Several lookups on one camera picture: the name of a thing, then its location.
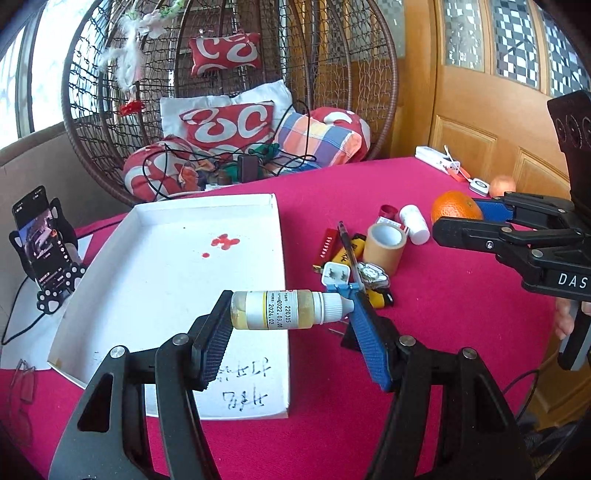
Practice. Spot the red flower ornament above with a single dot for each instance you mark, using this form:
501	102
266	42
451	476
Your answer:
132	107

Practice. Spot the green cloth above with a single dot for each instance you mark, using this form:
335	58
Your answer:
264	150

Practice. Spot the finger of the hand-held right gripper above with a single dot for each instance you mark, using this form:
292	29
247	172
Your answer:
461	230
491	210

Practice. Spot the beige tape roll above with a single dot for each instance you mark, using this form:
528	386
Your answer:
385	254

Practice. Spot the black smartphone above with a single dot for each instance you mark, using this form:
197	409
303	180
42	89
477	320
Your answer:
37	230

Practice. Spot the red white seat cushion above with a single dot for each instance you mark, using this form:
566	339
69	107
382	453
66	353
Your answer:
138	175

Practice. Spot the brown cardboard panel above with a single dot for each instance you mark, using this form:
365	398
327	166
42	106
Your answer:
46	166

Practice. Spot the black pen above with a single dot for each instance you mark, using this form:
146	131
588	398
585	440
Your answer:
345	240

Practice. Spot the apple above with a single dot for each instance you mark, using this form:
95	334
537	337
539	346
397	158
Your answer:
502	185

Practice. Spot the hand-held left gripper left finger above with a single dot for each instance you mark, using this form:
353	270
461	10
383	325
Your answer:
214	341

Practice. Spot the orange fruit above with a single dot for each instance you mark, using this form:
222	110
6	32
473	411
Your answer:
455	205

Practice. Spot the small white square device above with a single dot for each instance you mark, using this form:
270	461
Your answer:
479	185

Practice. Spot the red lighter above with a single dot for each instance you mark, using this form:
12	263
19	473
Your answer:
325	247

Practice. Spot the plaid cushion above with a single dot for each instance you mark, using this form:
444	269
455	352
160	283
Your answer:
314	136

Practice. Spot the small red white headrest pillow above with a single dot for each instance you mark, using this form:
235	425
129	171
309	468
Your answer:
224	53

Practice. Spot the small yellow dropper bottle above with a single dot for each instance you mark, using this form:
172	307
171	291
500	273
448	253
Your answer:
277	308

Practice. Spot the blue clip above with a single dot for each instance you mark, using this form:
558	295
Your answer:
344	290

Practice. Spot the thin frame glasses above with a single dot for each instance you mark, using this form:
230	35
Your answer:
27	387

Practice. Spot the dark grey shoe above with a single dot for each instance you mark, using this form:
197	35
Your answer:
549	441

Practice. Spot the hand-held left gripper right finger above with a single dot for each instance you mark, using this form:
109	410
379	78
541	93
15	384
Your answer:
367	337

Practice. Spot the smartphone on cat stand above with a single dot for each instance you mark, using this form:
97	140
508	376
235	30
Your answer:
55	295

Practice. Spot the white power strip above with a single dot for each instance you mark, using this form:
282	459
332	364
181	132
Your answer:
429	156

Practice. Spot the white pill bottle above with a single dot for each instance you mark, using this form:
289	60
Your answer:
415	224

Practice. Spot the small orange gadget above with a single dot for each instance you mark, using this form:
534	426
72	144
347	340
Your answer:
460	174

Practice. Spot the white feather hanging ornament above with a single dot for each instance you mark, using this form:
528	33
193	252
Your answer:
124	55

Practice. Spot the wooden door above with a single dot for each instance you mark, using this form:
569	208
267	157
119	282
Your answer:
485	106

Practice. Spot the white paper sheet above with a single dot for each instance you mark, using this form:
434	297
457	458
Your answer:
27	356

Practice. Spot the red and white box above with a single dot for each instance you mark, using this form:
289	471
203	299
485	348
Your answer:
389	223

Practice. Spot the black power adapter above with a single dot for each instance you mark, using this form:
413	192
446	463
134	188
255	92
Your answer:
249	168

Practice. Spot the white charger plug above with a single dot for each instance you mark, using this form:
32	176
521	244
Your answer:
334	274

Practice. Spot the red white square cushion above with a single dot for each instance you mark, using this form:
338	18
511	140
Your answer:
231	124

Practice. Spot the person's right hand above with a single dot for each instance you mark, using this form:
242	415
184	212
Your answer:
564	321

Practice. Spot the wicker hanging chair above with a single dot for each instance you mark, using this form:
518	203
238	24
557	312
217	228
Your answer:
323	60

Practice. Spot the window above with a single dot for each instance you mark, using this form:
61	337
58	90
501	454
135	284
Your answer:
51	55

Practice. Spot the white cardboard tray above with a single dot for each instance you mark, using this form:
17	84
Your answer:
161	277

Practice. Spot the yellow lighter black print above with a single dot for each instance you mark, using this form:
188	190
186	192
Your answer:
359	241

